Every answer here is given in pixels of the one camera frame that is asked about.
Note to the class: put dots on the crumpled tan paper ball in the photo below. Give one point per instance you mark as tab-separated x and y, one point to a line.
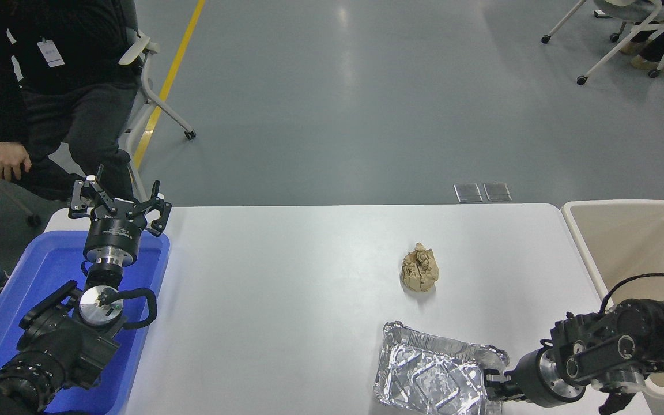
420	270

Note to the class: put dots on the white wheeled chair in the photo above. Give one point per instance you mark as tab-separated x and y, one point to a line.
643	23

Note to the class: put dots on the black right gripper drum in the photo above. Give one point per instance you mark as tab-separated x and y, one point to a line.
527	380

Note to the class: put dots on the large pale dustbin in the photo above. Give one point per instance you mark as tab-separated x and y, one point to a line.
626	242

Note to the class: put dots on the seated person's right hand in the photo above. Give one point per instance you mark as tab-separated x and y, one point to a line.
9	160

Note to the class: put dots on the blue plastic tray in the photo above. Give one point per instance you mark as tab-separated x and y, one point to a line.
44	265

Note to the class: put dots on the person on wheeled chair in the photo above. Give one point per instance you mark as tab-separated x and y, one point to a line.
663	43

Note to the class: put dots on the white frame chair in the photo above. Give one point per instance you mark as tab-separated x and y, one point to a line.
144	86

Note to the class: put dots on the metal floor socket plate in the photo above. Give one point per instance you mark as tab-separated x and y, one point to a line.
468	193
497	192

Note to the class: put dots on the seated person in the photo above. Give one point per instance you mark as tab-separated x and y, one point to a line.
78	115

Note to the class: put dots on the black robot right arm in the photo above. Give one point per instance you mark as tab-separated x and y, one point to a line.
632	334

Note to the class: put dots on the rectangular foil plate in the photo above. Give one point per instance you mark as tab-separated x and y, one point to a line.
436	374

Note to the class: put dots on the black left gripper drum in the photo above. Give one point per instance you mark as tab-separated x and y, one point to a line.
114	233

